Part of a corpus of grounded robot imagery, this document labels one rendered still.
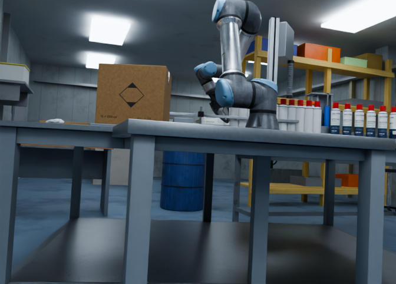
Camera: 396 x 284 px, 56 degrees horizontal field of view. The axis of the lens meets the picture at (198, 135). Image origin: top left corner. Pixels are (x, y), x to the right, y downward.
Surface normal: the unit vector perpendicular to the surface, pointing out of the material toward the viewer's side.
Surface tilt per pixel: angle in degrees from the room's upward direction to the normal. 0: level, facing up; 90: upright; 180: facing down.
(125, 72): 90
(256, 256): 90
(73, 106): 90
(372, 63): 90
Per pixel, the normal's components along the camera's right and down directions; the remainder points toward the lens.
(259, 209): 0.12, -0.04
